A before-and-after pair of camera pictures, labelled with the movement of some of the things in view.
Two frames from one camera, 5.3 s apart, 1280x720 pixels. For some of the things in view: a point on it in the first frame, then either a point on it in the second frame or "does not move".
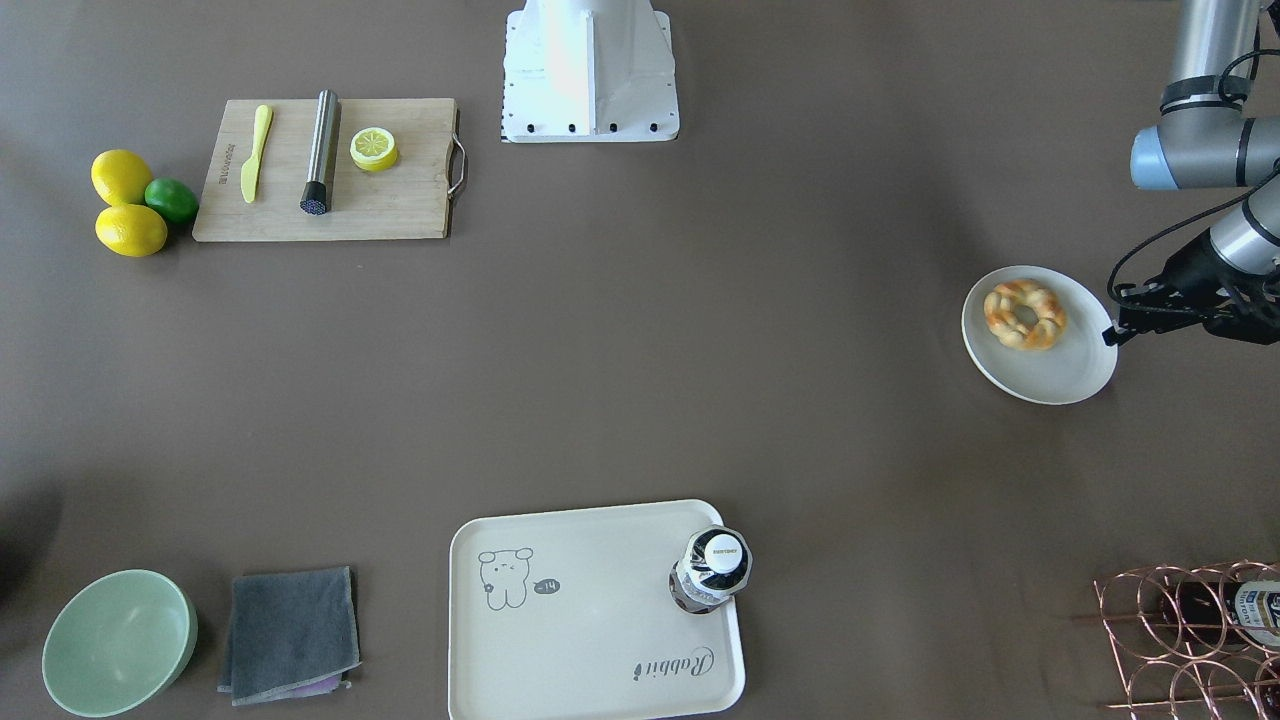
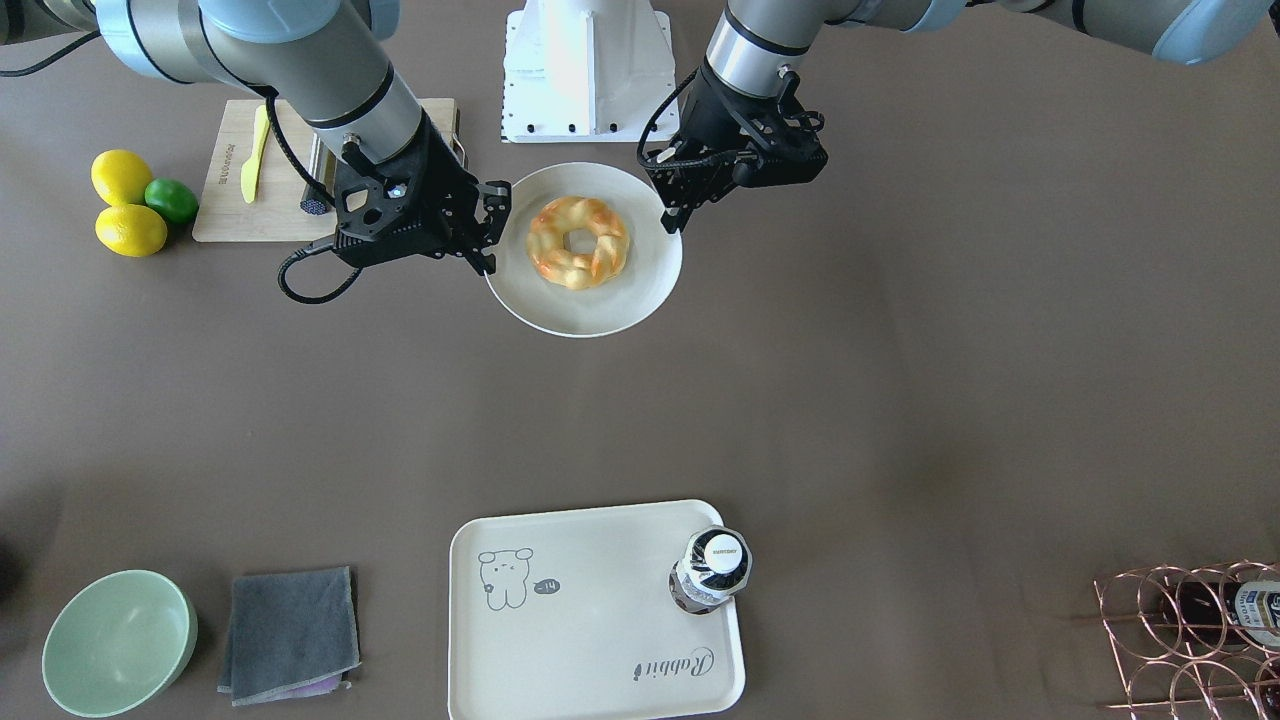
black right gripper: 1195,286 -> 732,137
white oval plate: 1038,332 -> 586,252
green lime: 174,201 does not move
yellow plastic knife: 250,170 does not move
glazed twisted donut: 1000,305 -> 556,263
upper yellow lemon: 120,176 does not move
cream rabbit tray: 567,615 does not move
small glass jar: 714,565 does not move
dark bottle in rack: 1248,609 does not move
